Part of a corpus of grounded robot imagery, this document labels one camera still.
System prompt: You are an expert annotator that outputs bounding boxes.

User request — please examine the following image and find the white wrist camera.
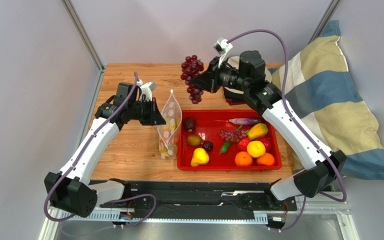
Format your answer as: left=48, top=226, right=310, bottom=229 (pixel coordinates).
left=137, top=79, right=157, bottom=102
left=213, top=37, right=233, bottom=68

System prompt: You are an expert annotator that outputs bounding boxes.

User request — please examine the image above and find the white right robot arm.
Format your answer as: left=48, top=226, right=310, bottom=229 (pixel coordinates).
left=191, top=50, right=346, bottom=202

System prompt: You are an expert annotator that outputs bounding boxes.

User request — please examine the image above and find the small green pepper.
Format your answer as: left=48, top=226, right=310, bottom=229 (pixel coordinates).
left=219, top=141, right=232, bottom=154

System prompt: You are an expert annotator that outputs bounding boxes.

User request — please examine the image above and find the yellow green mango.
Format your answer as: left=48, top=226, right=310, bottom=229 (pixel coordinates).
left=246, top=123, right=269, bottom=141

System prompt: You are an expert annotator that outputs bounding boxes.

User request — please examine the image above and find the orange fruit front left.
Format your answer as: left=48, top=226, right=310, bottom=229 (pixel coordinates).
left=234, top=151, right=254, bottom=167

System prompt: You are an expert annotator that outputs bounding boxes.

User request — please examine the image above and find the red plastic tray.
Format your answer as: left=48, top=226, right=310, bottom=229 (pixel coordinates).
left=177, top=109, right=282, bottom=171

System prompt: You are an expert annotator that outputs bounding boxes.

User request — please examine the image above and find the blue yellow striped pillow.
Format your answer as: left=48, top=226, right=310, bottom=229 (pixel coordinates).
left=270, top=20, right=384, bottom=180

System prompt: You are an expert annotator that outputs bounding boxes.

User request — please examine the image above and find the orange fruit front right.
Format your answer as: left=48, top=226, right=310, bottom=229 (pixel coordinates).
left=256, top=152, right=275, bottom=166

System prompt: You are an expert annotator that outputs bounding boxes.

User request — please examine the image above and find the brown kiwi fruit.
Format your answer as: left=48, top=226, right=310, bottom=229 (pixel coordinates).
left=186, top=134, right=203, bottom=147

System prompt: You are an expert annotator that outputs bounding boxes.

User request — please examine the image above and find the small orange pumpkin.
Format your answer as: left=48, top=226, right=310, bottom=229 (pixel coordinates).
left=162, top=128, right=175, bottom=141

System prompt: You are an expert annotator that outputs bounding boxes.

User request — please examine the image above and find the red strawberry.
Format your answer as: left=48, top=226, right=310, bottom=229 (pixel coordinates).
left=237, top=137, right=251, bottom=152

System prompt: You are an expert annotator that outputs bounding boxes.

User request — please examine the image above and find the yellow banana bunch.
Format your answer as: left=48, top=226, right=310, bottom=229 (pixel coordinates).
left=166, top=118, right=177, bottom=131

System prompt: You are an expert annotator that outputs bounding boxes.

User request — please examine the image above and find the yellow lemon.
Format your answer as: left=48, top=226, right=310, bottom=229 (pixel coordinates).
left=246, top=140, right=266, bottom=158

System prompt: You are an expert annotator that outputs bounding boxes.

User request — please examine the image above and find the beige bucket hat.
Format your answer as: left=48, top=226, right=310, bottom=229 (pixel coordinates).
left=223, top=56, right=272, bottom=95

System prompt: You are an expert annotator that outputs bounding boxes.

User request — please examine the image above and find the dark purple grape bunch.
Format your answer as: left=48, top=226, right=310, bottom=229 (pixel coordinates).
left=180, top=54, right=204, bottom=105

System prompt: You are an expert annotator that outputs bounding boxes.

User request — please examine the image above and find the aluminium frame post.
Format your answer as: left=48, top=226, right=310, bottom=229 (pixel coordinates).
left=61, top=0, right=105, bottom=73
left=309, top=0, right=342, bottom=43

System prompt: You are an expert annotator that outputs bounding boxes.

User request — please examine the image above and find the left aluminium frame post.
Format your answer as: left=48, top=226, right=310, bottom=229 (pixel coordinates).
left=61, top=0, right=105, bottom=73

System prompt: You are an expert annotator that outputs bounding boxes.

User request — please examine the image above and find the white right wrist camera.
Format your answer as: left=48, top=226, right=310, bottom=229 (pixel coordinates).
left=213, top=37, right=233, bottom=68

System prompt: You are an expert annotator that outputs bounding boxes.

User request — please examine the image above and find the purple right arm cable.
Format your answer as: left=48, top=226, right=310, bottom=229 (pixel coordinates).
left=226, top=29, right=348, bottom=233

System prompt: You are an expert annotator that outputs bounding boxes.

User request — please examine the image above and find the clear dotted zip top bag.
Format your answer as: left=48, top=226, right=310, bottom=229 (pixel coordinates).
left=157, top=89, right=183, bottom=160

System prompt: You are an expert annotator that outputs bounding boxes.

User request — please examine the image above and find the dark purple plum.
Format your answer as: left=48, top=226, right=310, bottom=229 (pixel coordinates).
left=202, top=141, right=214, bottom=153

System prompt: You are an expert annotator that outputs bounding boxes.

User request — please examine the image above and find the orange fruit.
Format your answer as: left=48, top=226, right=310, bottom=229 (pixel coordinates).
left=256, top=152, right=275, bottom=166
left=234, top=151, right=254, bottom=167

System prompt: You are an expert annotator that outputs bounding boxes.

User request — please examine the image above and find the purple eggplant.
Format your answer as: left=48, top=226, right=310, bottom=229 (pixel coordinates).
left=228, top=117, right=264, bottom=126

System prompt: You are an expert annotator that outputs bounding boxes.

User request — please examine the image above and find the light purple grape bunch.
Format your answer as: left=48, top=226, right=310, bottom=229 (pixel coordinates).
left=219, top=129, right=247, bottom=143

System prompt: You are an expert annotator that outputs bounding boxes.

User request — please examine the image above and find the right aluminium frame post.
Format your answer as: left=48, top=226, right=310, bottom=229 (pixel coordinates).
left=309, top=0, right=342, bottom=43

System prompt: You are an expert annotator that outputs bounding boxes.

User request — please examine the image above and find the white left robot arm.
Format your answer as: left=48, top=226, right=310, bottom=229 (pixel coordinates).
left=44, top=80, right=166, bottom=222

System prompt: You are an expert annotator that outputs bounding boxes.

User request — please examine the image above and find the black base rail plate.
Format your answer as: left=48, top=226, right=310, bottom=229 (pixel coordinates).
left=101, top=181, right=298, bottom=221

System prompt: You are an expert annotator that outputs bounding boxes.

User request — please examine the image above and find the yellow pear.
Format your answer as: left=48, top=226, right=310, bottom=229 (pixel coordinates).
left=190, top=147, right=210, bottom=167

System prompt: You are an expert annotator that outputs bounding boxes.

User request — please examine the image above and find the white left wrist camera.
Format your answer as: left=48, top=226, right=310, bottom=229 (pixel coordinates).
left=137, top=79, right=157, bottom=102

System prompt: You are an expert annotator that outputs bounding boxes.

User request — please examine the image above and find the aluminium base frame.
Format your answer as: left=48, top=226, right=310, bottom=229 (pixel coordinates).
left=39, top=189, right=359, bottom=240

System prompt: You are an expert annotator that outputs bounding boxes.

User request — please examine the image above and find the red apple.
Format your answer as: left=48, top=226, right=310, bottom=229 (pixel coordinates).
left=257, top=136, right=273, bottom=153

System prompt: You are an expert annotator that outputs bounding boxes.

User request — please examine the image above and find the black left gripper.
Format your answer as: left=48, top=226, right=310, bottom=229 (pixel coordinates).
left=128, top=98, right=167, bottom=126

